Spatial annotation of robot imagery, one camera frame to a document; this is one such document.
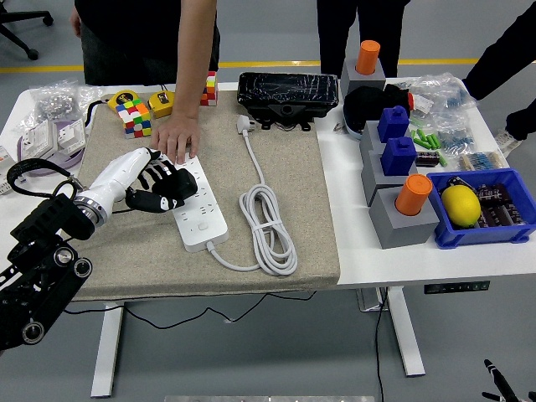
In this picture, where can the orange cylinder peg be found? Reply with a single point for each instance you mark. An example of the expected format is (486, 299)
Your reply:
(367, 56)
(413, 194)

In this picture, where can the white socket box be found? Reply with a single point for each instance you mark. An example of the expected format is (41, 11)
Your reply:
(71, 134)
(37, 142)

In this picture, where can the white table leg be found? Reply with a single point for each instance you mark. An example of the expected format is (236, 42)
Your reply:
(104, 356)
(408, 343)

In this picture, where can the person's left hand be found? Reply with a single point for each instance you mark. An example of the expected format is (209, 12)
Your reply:
(176, 136)

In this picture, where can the red round cap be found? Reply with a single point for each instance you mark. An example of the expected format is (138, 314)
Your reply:
(411, 101)

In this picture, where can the small metal clip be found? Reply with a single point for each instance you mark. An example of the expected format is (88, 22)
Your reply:
(337, 127)

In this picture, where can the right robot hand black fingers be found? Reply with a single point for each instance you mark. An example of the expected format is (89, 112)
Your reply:
(498, 377)

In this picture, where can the grey block with hole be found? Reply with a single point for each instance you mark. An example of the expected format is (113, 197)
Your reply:
(377, 180)
(369, 136)
(404, 228)
(368, 81)

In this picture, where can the square yellow tape measure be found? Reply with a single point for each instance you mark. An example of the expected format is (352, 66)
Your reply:
(161, 104)

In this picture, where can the colourful puzzle cube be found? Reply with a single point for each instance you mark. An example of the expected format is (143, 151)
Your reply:
(210, 90)
(134, 119)

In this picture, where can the black office chair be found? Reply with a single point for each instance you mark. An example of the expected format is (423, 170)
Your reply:
(32, 53)

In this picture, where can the dark brown capacitor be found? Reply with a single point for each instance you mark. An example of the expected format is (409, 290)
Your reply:
(494, 192)
(513, 213)
(492, 215)
(427, 159)

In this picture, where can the white label card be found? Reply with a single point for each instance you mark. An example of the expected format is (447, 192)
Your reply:
(423, 104)

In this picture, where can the clear bag of resistors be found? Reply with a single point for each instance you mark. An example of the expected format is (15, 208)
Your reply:
(456, 138)
(481, 160)
(448, 90)

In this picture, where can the white round dish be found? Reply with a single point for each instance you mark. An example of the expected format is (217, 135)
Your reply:
(354, 133)

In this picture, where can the white circuit breaker modules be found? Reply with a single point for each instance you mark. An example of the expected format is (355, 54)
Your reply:
(5, 153)

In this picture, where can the clear bag of screws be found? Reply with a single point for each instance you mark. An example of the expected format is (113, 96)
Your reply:
(54, 102)

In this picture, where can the person's right hand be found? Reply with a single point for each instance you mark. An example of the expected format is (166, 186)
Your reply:
(75, 23)

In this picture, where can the person's left forearm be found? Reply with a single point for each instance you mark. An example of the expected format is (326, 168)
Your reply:
(192, 54)

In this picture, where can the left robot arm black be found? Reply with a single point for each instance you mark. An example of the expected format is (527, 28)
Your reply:
(54, 218)

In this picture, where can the black plastic device housing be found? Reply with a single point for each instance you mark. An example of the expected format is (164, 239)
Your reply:
(287, 90)

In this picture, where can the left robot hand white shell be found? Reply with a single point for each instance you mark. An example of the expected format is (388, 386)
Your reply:
(121, 171)

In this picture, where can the black table control panel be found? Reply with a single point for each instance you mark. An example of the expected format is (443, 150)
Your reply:
(456, 287)

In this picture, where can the grey under-table control box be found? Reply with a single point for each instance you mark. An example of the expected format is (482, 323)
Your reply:
(368, 299)

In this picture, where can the purple tray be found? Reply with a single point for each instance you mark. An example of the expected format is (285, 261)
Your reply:
(73, 156)

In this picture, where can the white power strip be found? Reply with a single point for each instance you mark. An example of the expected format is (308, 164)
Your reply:
(205, 234)

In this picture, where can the blue plastic bin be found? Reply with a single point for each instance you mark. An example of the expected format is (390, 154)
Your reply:
(481, 236)

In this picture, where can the black plug adapter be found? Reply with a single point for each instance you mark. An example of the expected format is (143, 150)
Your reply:
(186, 184)

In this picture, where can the blue block peg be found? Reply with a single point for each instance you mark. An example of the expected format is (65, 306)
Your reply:
(393, 123)
(398, 157)

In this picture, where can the round yellow tape measure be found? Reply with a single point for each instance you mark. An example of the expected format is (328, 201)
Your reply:
(121, 98)

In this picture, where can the small black object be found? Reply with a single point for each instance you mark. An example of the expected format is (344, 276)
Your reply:
(456, 182)

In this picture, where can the yellow lemon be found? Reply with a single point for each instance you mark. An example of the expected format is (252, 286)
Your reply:
(460, 207)

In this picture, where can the black cloth bundle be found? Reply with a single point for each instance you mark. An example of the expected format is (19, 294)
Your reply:
(368, 104)

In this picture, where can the person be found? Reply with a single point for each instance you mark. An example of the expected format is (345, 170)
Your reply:
(134, 33)
(502, 54)
(335, 33)

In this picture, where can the grey-brown mat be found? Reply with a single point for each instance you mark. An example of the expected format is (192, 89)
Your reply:
(301, 176)

